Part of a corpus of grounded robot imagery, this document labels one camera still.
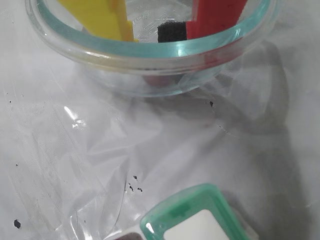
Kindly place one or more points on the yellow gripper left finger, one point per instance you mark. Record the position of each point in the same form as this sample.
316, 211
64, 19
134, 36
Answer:
100, 17

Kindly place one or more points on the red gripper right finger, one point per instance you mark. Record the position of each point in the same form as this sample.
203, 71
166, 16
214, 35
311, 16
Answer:
215, 17

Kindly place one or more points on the clear glass bowl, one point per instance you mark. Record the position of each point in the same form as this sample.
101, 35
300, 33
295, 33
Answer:
150, 50

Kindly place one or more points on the white weekly pill organizer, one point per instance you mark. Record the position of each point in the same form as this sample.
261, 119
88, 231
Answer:
195, 225

